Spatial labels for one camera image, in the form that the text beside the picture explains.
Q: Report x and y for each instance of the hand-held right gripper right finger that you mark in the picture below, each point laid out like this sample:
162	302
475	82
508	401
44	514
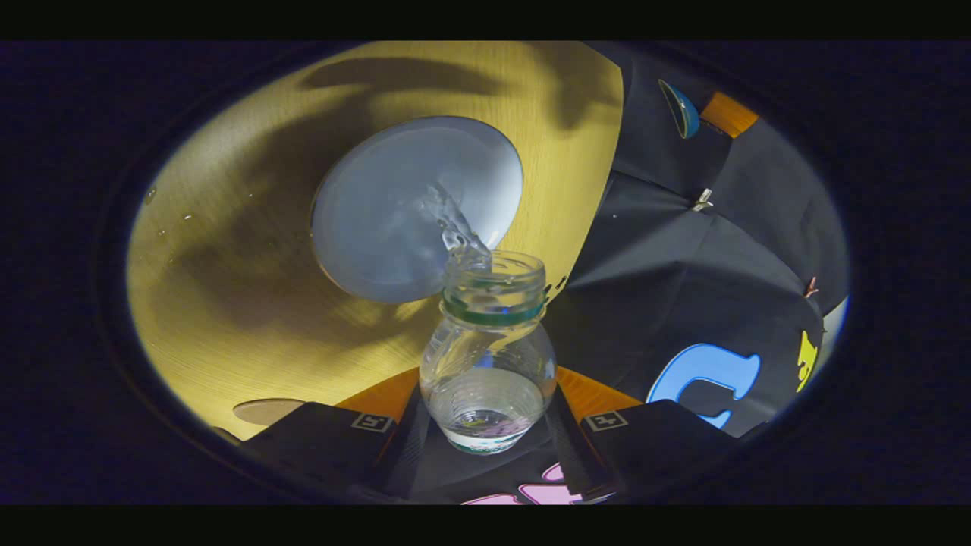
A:
660	440

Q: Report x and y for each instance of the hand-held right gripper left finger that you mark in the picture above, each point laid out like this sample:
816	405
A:
318	436

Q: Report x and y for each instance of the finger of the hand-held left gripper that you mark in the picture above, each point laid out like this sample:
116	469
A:
727	114

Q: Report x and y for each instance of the clear plastic water bottle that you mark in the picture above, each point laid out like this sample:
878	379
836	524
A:
489	379

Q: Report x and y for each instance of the silver metal clip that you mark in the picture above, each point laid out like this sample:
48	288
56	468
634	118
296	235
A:
702	200

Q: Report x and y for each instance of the black backdrop cloth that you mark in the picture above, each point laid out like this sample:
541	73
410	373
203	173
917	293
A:
683	273

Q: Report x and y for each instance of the red metal clip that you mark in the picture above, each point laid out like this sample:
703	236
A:
812	287

